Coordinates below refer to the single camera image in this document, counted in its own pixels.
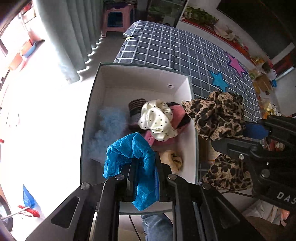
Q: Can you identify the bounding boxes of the bright blue waffle cloth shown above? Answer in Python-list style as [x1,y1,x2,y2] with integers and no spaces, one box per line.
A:
[103,133,159,211]

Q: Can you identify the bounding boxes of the grey green curtain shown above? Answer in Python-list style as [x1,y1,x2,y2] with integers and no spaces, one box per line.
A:
[35,1,104,83]

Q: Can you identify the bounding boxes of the pink sponge block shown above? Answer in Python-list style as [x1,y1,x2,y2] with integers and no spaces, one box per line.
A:
[144,131,155,147]

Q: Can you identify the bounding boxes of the beige scrunchie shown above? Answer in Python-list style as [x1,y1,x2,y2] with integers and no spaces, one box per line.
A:
[159,150,183,174]

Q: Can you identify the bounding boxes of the pile of colourful clutter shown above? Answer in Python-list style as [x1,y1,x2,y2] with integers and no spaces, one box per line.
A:
[258,98,281,119]

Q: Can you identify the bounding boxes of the grey checked star cloth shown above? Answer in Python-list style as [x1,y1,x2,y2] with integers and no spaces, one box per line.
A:
[114,21,261,121]

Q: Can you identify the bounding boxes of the dark knitted beanie hat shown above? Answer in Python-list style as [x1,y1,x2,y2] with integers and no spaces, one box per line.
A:
[128,98,146,133]

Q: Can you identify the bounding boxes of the white polka dot scrunchie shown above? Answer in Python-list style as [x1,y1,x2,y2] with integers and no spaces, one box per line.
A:
[138,99,178,142]

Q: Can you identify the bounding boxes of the blue dustpan with broom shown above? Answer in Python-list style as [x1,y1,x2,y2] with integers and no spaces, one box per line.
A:
[1,185,40,221]

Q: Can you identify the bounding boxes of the white red tv cabinet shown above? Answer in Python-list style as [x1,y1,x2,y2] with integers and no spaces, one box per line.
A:
[177,16,270,69]

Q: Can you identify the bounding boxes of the light blue fluffy duster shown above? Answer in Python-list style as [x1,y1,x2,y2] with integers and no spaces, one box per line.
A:
[88,106,128,164]

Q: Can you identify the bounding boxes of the cardboard box on floor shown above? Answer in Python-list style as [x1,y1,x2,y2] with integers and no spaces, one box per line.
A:
[253,74,272,94]

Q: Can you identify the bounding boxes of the pink plastic stool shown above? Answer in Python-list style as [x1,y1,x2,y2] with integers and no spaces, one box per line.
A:
[101,4,135,38]

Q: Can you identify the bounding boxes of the leopard print scarf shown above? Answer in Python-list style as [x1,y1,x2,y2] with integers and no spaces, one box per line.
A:
[181,91,252,191]

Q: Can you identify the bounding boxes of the white open storage box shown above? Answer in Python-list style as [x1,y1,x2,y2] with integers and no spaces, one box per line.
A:
[80,63,198,185]

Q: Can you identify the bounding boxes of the black cable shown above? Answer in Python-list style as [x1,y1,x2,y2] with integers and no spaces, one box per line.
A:
[128,214,142,241]

